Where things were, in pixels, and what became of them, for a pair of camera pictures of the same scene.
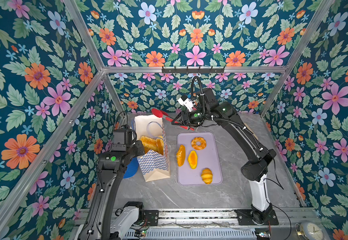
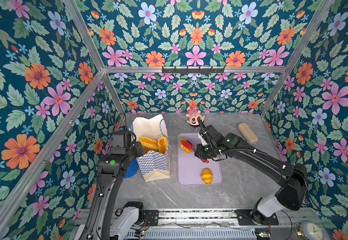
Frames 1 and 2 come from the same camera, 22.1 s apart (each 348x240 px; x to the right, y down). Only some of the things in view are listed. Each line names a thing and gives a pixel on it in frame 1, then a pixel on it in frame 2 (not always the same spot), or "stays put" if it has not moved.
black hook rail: x=193 y=70 stays put
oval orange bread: x=180 y=155 to x=187 y=150
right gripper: x=185 y=116 to x=199 y=153
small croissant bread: x=207 y=175 stays put
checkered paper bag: x=154 y=166 stays put
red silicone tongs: x=161 y=113 to x=189 y=145
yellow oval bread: x=192 y=159 to x=162 y=144
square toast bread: x=154 y=144 stays put
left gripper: x=141 y=149 stays put
